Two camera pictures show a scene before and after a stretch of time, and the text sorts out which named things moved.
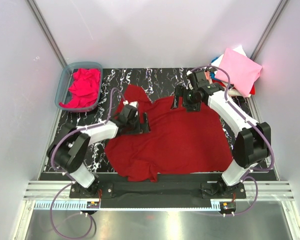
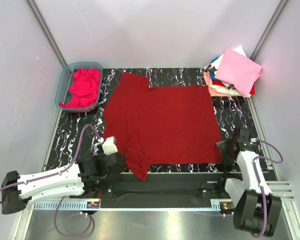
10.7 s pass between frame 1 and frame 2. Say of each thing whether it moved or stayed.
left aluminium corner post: stayed
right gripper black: moved
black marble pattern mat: moved
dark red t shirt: stayed
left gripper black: moved
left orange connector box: stayed
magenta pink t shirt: stayed
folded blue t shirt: stayed
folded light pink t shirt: stayed
